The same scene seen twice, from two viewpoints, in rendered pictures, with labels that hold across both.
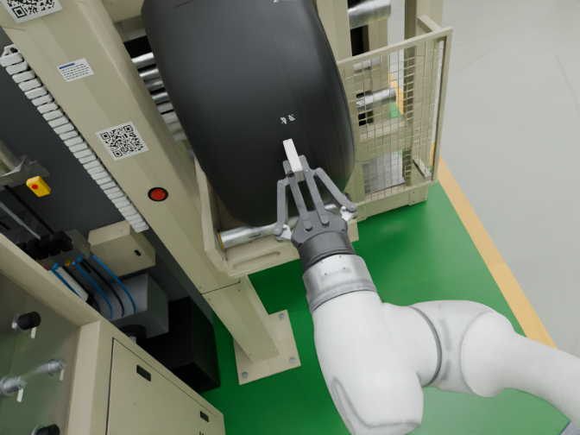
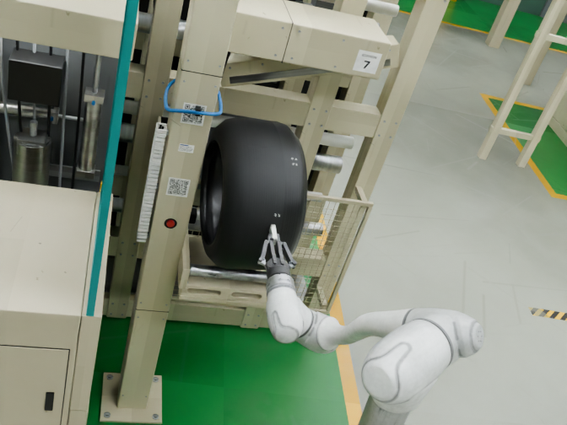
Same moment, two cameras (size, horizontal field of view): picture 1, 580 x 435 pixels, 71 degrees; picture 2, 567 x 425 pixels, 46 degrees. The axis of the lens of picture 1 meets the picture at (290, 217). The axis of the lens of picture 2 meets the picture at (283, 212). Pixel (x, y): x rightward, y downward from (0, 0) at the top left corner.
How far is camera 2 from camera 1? 1.60 m
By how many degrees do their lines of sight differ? 21
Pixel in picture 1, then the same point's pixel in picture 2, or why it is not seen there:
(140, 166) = (175, 203)
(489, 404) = not seen: outside the picture
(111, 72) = (200, 156)
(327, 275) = (280, 279)
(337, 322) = (281, 293)
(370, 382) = (288, 313)
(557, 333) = not seen: outside the picture
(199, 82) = (247, 182)
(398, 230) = (282, 347)
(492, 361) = (329, 329)
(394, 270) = (268, 378)
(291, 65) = (288, 193)
